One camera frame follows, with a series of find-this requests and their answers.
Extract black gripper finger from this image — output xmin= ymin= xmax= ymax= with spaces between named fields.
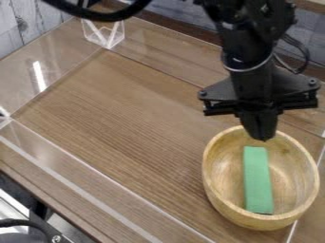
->
xmin=261 ymin=109 xmax=278 ymax=141
xmin=239 ymin=112 xmax=261 ymax=140

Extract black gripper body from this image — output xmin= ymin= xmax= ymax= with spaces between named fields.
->
xmin=198 ymin=61 xmax=321 ymax=116

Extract wooden bowl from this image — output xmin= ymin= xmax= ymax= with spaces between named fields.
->
xmin=202 ymin=126 xmax=320 ymax=232

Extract green rectangular block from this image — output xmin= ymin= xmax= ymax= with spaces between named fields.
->
xmin=243 ymin=146 xmax=274 ymax=215

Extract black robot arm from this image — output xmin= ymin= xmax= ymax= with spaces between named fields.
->
xmin=193 ymin=0 xmax=321 ymax=141

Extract clear acrylic corner bracket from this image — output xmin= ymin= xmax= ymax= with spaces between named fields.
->
xmin=82 ymin=19 xmax=126 ymax=49

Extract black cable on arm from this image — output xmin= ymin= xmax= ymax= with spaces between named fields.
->
xmin=41 ymin=0 xmax=154 ymax=23

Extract black metal bracket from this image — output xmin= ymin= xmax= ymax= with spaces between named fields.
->
xmin=28 ymin=212 xmax=74 ymax=243

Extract black cable lower left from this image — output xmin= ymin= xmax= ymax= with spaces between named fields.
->
xmin=0 ymin=218 xmax=32 ymax=232

